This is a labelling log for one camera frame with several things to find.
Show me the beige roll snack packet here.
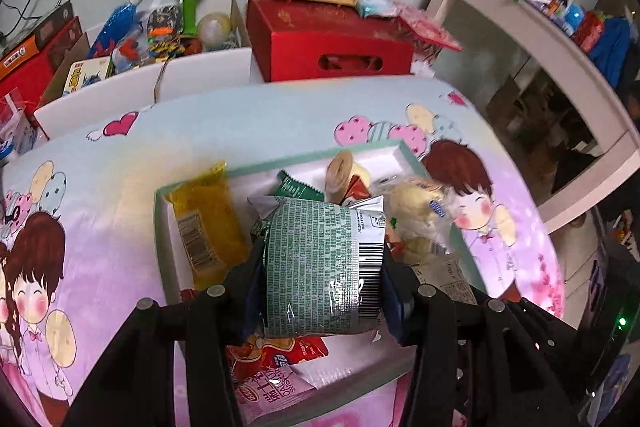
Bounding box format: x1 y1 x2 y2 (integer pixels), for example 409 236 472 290
325 150 359 202

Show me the small yellow white carton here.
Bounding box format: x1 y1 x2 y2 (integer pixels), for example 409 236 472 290
62 57 116 98

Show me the cartoon printed bedsheet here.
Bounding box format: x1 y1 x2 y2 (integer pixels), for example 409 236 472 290
0 74 566 427

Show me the teal shallow cardboard box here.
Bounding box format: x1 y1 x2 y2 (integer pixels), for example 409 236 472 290
154 139 488 427

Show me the clear bag of yellow cakes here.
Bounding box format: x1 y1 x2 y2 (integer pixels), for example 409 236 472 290
385 177 453 264

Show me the white desk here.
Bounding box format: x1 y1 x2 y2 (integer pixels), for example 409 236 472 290
425 0 633 238

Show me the red patterned box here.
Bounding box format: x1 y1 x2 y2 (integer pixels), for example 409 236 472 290
392 2 463 68

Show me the dark red wafer packet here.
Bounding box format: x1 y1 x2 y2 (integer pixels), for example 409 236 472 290
344 176 373 205

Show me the clear plastic ball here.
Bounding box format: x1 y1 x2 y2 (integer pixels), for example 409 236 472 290
196 13 233 40

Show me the tan cord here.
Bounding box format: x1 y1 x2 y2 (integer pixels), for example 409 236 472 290
152 57 172 102

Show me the brown cardboard box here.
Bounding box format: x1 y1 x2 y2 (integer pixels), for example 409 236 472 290
485 74 531 132

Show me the flat red box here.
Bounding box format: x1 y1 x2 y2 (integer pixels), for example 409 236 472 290
0 17 83 118

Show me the white cardboard box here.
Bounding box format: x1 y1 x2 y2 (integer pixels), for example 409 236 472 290
34 0 253 140

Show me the clear plastic box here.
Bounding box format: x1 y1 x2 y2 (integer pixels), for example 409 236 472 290
0 89 40 158

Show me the green white foil packet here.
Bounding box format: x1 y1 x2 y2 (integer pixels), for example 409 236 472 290
247 194 388 340

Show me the clear green edged cracker packet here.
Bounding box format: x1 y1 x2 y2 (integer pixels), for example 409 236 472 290
276 170 326 202

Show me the blue bottle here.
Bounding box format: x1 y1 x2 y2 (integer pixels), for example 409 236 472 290
90 0 146 58

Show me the red packet with white label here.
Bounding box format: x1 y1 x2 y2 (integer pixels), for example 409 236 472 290
226 333 329 383

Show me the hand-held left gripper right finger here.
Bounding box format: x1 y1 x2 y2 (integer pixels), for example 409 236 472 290
381 248 583 427

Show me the red gift box with handle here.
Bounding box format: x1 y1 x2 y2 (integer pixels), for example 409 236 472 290
246 0 416 82

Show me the orange black flat box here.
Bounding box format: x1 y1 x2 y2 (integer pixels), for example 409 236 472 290
0 2 76 80

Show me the yellow corn snack packet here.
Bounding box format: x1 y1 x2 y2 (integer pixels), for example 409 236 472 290
167 162 252 292

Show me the pink wafer roll packet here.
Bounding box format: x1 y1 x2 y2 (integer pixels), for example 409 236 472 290
232 359 322 427

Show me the colourful toy car pack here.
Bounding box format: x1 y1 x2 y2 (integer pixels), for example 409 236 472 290
147 5 183 58

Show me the cream printed snack packet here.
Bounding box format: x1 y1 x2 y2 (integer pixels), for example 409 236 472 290
410 257 477 308

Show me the blue wet wipes pack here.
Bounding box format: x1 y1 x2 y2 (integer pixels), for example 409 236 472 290
357 0 398 18

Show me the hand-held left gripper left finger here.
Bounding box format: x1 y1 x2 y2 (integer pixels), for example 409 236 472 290
62 239 267 427

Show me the green dumbbell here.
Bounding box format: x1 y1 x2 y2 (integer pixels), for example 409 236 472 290
175 0 207 38

